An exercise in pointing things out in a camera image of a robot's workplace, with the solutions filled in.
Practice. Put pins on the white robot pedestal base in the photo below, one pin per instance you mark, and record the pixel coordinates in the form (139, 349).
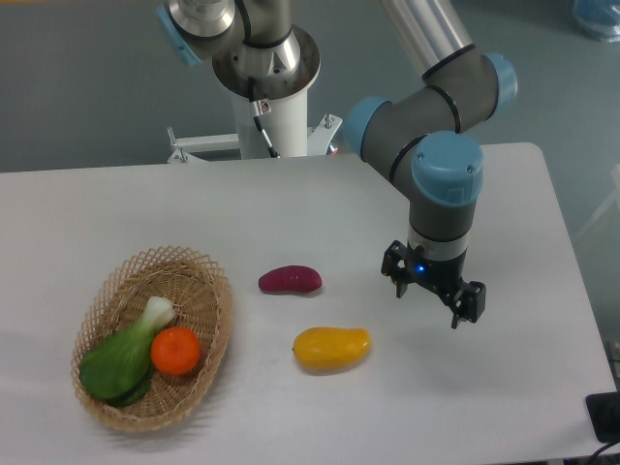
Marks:
(269, 94)

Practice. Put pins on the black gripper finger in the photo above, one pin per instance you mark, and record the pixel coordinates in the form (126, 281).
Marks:
(394, 266)
(466, 302)

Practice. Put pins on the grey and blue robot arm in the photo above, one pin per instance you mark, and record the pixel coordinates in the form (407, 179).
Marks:
(419, 145)

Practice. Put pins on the black device at table edge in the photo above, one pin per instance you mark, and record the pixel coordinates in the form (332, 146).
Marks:
(603, 410)

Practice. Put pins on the blue bag in corner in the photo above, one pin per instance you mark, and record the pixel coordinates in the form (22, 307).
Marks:
(599, 18)

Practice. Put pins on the green bok choy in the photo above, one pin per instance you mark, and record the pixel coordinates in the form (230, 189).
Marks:
(119, 369)

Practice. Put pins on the yellow mango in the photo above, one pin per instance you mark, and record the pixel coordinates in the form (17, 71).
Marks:
(327, 349)

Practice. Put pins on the white frame at right edge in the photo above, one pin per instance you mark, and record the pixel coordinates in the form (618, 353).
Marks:
(612, 200)

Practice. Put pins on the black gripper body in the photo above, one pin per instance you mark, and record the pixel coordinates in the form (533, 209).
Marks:
(440, 277)

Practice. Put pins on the woven wicker basket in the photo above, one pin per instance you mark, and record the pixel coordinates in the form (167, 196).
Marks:
(202, 298)

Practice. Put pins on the orange fruit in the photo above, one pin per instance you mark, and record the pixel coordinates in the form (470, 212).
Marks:
(176, 351)

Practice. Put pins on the purple sweet potato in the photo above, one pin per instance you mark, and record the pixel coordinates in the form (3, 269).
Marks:
(296, 279)

